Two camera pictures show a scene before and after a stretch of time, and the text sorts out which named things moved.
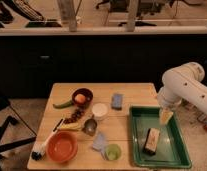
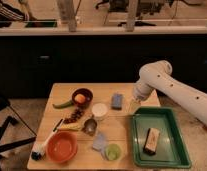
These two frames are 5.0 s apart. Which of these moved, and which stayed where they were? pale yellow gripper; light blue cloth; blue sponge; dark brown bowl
Moved: pale yellow gripper
Stayed: dark brown bowl; blue sponge; light blue cloth
